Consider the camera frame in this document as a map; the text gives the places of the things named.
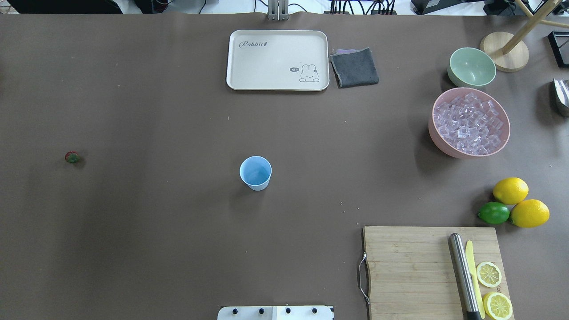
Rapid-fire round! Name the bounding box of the lower yellow lemon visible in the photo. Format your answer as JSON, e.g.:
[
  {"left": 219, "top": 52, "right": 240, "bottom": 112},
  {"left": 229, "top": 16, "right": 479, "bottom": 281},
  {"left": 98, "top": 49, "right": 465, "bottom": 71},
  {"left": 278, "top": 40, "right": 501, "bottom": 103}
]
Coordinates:
[{"left": 509, "top": 199, "right": 549, "bottom": 228}]

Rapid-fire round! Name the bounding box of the lemon half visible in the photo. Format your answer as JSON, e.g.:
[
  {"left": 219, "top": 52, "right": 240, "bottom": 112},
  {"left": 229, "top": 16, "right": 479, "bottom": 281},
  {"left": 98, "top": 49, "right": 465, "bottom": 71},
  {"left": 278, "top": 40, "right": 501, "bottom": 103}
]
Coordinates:
[
  {"left": 482, "top": 292, "right": 513, "bottom": 320},
  {"left": 475, "top": 261, "right": 502, "bottom": 288}
]

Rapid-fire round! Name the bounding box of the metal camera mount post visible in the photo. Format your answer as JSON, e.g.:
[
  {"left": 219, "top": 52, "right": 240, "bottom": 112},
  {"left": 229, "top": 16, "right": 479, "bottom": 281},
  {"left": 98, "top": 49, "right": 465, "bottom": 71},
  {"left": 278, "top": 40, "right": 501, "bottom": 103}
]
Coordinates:
[{"left": 267, "top": 0, "right": 289, "bottom": 21}]

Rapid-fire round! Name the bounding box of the upper lemon half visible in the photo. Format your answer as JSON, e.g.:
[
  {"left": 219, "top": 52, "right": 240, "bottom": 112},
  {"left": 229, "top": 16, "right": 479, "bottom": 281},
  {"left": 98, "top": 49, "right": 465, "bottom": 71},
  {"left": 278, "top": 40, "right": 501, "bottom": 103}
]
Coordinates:
[{"left": 475, "top": 261, "right": 502, "bottom": 288}]

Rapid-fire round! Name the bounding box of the steel ice scoop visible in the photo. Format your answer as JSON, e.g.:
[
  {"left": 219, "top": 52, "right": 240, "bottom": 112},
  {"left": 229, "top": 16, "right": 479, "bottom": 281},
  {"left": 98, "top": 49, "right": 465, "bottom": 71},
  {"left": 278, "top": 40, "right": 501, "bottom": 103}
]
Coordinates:
[{"left": 553, "top": 79, "right": 569, "bottom": 118}]

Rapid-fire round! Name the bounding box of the lower lemon half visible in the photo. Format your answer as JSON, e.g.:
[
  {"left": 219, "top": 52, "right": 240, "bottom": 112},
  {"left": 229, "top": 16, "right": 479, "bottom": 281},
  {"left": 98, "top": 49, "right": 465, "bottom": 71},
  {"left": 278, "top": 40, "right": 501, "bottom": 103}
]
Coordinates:
[{"left": 482, "top": 292, "right": 513, "bottom": 320}]

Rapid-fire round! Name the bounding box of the red strawberry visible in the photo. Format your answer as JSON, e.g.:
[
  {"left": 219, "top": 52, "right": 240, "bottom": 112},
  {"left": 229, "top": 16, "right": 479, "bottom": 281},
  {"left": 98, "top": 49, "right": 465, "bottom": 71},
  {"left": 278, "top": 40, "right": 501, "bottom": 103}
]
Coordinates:
[{"left": 64, "top": 151, "right": 81, "bottom": 164}]

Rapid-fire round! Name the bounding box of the pile of clear ice cubes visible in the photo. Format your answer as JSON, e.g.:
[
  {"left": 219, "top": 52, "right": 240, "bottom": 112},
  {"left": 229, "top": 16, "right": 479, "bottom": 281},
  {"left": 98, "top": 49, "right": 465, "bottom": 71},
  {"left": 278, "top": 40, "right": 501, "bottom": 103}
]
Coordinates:
[{"left": 433, "top": 92, "right": 505, "bottom": 156}]

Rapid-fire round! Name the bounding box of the black glass rack tray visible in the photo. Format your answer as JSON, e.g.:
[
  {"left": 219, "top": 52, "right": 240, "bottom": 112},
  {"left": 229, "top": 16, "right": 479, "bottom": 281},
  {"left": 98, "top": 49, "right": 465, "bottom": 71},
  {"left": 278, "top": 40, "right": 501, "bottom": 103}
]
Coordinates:
[{"left": 547, "top": 31, "right": 569, "bottom": 68}]

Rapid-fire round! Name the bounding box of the grey folded cloth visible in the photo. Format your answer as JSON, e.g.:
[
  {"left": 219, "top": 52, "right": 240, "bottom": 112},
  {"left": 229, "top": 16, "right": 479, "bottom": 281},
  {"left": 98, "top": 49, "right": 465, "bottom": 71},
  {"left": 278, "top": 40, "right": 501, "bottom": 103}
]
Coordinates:
[{"left": 329, "top": 48, "right": 379, "bottom": 88}]

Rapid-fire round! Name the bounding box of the cream rabbit tray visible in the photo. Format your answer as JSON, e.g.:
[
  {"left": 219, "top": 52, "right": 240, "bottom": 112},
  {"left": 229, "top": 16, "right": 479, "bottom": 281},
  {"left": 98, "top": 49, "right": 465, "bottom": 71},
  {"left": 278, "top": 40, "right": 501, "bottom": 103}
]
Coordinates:
[{"left": 226, "top": 30, "right": 330, "bottom": 91}]

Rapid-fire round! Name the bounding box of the pink bowl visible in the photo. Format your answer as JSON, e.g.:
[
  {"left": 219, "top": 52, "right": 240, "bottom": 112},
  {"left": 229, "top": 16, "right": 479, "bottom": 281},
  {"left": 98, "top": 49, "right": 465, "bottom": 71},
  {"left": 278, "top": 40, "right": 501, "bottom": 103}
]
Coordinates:
[{"left": 428, "top": 87, "right": 511, "bottom": 160}]

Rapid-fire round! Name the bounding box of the yellow plastic knife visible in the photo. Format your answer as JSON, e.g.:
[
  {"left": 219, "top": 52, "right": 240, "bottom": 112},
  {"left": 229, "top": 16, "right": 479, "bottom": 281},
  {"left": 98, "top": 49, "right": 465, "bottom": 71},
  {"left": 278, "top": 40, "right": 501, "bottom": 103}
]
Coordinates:
[{"left": 464, "top": 240, "right": 486, "bottom": 320}]

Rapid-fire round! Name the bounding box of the upper yellow lemon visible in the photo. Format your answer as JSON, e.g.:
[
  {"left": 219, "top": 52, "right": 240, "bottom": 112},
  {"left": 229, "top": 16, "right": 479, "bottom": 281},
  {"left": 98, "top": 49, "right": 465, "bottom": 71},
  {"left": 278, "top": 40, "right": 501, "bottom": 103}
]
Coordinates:
[{"left": 492, "top": 177, "right": 529, "bottom": 205}]

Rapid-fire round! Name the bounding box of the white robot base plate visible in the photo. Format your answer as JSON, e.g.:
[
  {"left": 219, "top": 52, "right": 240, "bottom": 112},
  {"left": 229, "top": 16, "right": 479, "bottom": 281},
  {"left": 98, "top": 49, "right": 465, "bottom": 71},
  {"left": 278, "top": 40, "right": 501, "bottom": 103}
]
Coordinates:
[{"left": 217, "top": 304, "right": 335, "bottom": 320}]

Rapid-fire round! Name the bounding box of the blue cup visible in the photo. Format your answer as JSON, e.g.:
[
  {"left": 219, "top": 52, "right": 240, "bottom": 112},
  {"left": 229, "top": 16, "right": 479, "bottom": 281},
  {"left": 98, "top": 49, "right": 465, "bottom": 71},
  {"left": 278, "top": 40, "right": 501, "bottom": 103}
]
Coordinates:
[{"left": 239, "top": 156, "right": 272, "bottom": 191}]

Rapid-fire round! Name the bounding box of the wooden cup stand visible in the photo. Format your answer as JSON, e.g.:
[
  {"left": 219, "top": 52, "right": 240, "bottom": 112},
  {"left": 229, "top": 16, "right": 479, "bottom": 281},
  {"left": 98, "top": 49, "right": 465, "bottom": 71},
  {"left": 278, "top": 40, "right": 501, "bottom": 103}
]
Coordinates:
[{"left": 480, "top": 0, "right": 569, "bottom": 72}]

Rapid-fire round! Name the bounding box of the green lime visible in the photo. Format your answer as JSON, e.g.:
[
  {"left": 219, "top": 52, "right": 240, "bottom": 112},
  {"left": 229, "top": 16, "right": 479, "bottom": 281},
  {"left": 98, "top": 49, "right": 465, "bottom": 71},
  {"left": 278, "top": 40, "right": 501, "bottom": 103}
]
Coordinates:
[{"left": 477, "top": 202, "right": 511, "bottom": 225}]

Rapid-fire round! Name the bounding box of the yellow lemon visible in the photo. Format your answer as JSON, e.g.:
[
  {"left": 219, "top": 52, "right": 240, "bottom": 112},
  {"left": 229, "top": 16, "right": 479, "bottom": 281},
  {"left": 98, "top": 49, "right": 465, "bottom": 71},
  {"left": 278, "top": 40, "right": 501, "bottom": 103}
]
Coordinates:
[
  {"left": 492, "top": 177, "right": 529, "bottom": 205},
  {"left": 509, "top": 199, "right": 549, "bottom": 228}
]

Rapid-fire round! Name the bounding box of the green bowl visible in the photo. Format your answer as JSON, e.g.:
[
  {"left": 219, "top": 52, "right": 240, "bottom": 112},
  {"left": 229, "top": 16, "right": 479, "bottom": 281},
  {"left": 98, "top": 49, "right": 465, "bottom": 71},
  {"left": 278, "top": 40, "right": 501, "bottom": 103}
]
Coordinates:
[{"left": 447, "top": 47, "right": 497, "bottom": 89}]

